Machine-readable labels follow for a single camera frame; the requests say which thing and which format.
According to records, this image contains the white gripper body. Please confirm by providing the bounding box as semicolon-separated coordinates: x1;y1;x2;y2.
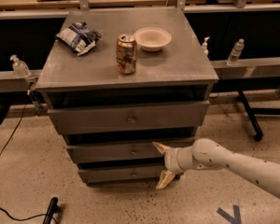
164;147;193;175

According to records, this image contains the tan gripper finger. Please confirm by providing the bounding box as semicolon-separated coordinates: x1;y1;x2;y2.
156;170;175;189
153;142;171;155

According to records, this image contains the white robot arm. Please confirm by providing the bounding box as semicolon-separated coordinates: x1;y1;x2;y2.
153;138;280;199

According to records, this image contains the grey top drawer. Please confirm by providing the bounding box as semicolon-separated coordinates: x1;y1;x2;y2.
49;101;209;134

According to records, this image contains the grey drawer cabinet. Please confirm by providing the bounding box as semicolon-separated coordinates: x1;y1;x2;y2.
36;7;217;185

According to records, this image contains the black table leg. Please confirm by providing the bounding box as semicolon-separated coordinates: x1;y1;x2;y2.
238;91;263;142

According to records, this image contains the orange soda can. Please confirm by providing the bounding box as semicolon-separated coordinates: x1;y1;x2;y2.
116;35;137;75

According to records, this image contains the white paper bowl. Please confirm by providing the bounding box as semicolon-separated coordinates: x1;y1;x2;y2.
133;27;172;52

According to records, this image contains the small white pump bottle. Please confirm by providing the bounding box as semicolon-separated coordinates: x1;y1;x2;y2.
202;36;210;56

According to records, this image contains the black floor stand foot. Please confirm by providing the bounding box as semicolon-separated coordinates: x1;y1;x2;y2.
42;197;60;224

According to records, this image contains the clear plastic water bottle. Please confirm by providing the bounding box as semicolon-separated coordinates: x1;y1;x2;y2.
227;38;245;66

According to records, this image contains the crumpled chip bag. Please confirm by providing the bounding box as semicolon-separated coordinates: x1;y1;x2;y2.
56;22;102;56

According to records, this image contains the clear sanitizer pump bottle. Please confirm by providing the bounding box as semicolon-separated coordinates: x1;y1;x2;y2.
10;55;32;78

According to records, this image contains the black floor cable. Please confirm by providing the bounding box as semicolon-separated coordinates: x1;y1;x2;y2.
0;105;62;224

